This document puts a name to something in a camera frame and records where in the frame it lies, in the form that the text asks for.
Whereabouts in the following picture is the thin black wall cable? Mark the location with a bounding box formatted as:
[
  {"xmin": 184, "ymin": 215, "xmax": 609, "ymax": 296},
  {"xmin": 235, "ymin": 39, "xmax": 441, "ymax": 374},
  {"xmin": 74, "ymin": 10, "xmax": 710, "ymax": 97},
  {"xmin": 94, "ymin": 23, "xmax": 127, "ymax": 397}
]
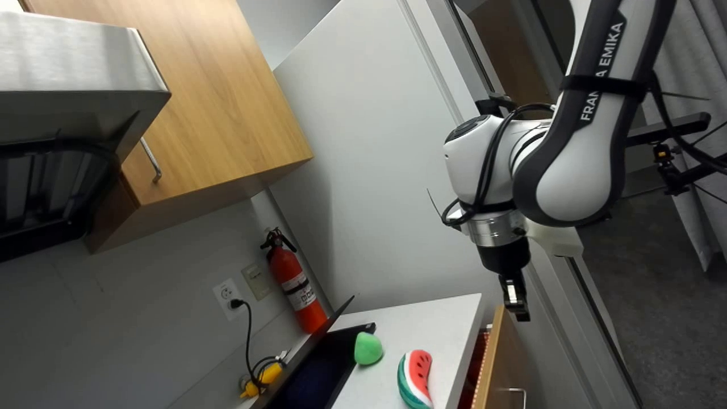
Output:
[{"xmin": 228, "ymin": 297, "xmax": 261, "ymax": 383}]

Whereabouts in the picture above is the white wall power socket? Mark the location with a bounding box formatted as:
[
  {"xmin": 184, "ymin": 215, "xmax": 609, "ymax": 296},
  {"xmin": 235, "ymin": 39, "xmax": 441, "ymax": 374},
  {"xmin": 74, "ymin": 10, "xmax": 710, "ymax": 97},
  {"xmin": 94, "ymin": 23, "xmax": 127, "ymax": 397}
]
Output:
[{"xmin": 211, "ymin": 277, "xmax": 250, "ymax": 321}]

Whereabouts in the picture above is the white wall switch plate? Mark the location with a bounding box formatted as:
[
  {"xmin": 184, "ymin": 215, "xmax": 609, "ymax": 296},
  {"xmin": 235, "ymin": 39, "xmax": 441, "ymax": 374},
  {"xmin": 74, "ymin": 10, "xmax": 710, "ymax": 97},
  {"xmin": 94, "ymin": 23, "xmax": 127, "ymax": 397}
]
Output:
[{"xmin": 241, "ymin": 260, "xmax": 276, "ymax": 303}]

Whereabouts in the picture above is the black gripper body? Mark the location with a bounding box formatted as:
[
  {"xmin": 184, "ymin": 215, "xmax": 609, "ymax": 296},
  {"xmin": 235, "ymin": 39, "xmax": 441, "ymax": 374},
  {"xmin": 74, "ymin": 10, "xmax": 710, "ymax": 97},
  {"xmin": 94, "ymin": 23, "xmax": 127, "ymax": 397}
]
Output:
[{"xmin": 476, "ymin": 218, "xmax": 533, "ymax": 287}]

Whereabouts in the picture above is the black camera on stand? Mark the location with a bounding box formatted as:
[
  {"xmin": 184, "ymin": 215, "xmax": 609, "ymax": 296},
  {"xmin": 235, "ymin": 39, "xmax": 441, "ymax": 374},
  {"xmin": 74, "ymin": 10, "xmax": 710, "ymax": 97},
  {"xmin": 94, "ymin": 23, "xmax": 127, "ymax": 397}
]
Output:
[{"xmin": 652, "ymin": 139, "xmax": 727, "ymax": 198}]

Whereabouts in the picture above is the red fire extinguisher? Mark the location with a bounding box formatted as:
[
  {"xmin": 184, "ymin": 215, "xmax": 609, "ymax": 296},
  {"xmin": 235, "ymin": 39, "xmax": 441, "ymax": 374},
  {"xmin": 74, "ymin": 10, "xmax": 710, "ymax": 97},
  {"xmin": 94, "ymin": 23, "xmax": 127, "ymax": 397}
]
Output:
[{"xmin": 260, "ymin": 224, "xmax": 332, "ymax": 336}]

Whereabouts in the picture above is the wooden upper cabinet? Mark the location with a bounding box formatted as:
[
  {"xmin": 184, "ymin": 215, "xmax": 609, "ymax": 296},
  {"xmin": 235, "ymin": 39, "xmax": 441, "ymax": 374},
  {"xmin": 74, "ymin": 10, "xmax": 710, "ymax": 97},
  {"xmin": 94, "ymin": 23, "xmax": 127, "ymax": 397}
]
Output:
[{"xmin": 22, "ymin": 0, "xmax": 317, "ymax": 257}]

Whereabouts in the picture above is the black horizontal bar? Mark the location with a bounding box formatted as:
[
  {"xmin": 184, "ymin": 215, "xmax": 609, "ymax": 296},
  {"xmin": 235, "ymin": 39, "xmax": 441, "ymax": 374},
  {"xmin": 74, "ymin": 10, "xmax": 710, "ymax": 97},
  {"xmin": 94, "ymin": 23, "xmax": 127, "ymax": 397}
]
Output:
[{"xmin": 624, "ymin": 111, "xmax": 713, "ymax": 148}]

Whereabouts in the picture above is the black sink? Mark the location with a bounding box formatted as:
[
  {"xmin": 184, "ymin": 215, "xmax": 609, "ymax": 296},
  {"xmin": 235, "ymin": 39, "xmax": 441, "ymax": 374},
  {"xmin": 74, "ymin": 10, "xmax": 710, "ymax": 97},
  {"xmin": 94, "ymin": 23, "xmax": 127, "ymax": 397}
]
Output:
[{"xmin": 260, "ymin": 293, "xmax": 380, "ymax": 409}]

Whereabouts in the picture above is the metal cabinet handle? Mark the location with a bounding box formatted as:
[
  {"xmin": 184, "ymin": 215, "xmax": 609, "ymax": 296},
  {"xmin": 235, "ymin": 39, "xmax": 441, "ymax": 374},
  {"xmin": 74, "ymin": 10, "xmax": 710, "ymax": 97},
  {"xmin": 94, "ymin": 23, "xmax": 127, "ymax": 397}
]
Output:
[{"xmin": 140, "ymin": 134, "xmax": 165, "ymax": 187}]

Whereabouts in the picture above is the wooden drawer with metal handle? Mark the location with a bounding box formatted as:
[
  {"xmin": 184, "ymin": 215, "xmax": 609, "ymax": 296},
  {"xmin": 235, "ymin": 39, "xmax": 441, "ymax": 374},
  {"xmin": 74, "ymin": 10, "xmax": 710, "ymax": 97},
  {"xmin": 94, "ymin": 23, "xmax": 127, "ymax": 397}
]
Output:
[{"xmin": 461, "ymin": 303, "xmax": 533, "ymax": 409}]

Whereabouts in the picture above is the black hanging cable bundle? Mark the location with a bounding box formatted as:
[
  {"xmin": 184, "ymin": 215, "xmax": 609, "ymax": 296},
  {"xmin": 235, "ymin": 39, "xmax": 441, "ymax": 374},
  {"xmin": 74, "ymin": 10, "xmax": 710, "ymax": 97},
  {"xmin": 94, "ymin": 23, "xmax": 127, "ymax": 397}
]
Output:
[{"xmin": 649, "ymin": 70, "xmax": 727, "ymax": 171}]

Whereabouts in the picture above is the green plush pear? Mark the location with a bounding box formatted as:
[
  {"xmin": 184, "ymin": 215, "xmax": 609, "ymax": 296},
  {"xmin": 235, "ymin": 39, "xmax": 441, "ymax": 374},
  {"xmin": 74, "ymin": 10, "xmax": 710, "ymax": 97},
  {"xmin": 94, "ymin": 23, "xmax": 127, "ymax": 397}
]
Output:
[{"xmin": 353, "ymin": 329, "xmax": 387, "ymax": 371}]

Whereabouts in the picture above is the yellow object by sink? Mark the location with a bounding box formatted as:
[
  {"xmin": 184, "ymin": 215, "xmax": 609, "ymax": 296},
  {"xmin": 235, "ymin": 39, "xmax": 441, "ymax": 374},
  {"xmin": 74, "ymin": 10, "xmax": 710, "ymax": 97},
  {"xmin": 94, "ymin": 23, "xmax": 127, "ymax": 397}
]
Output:
[{"xmin": 240, "ymin": 356, "xmax": 288, "ymax": 402}]

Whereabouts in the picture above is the stainless steel range hood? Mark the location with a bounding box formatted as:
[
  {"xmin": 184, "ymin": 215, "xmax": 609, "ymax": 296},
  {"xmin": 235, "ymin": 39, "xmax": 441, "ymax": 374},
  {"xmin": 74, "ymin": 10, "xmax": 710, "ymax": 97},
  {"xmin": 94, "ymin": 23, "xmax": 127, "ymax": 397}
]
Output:
[{"xmin": 0, "ymin": 10, "xmax": 173, "ymax": 263}]

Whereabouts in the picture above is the plush watermelon slice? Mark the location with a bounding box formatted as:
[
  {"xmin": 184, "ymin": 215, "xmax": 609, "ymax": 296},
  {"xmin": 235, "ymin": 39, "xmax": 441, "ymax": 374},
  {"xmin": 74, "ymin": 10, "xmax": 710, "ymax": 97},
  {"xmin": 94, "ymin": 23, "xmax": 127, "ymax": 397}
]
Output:
[{"xmin": 396, "ymin": 348, "xmax": 436, "ymax": 409}]

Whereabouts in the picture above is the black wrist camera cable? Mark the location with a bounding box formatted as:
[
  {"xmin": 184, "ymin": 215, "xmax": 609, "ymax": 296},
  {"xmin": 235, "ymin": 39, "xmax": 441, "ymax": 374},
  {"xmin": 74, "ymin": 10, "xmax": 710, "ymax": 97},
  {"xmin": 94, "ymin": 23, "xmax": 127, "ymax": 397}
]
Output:
[{"xmin": 441, "ymin": 95, "xmax": 560, "ymax": 235}]

